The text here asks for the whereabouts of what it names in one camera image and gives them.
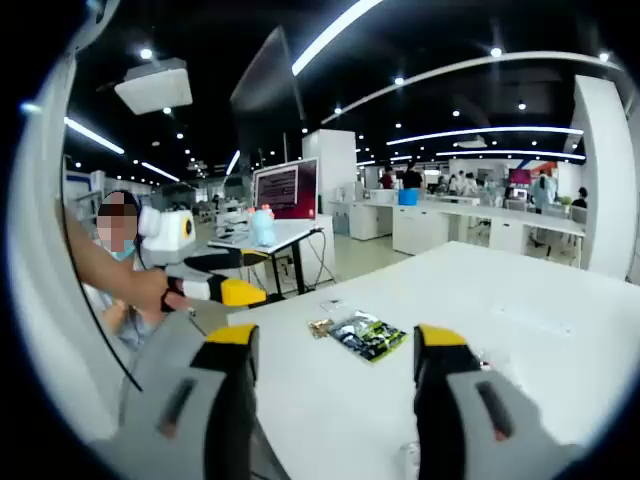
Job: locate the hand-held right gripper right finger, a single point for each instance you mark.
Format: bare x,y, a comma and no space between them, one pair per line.
500,430

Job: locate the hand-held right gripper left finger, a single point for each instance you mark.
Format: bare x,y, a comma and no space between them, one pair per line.
165,400

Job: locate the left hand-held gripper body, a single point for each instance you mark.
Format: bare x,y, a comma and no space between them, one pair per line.
167,235

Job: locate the person's left hand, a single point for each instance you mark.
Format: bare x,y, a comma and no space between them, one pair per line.
150,292

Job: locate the white desk tray stack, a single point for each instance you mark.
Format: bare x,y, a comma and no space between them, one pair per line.
232,225

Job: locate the white standing desk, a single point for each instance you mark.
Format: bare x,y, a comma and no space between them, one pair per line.
295,232

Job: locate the gold foil packet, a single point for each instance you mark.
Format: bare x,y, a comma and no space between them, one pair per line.
320,328

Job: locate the small clear packet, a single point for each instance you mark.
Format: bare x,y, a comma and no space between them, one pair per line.
330,303

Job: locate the clear plastic wrapper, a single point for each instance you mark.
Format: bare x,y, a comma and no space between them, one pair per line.
410,457

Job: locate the red screen computer monitor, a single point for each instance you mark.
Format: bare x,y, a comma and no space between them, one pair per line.
285,187

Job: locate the white ceiling air conditioner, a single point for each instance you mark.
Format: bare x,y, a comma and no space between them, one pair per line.
155,87

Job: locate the dark hanging ceiling panel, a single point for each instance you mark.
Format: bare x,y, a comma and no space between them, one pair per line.
265,100

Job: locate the blue bin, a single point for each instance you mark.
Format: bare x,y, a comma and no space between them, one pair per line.
408,197

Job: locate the long white counter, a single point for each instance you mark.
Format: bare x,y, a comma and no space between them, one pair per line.
430,225

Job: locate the small potted plant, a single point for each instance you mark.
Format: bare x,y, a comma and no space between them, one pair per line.
566,201

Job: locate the long ceiling light strip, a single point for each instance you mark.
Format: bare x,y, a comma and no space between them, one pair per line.
330,35

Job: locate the red wall screen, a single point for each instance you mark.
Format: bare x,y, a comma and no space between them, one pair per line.
520,177

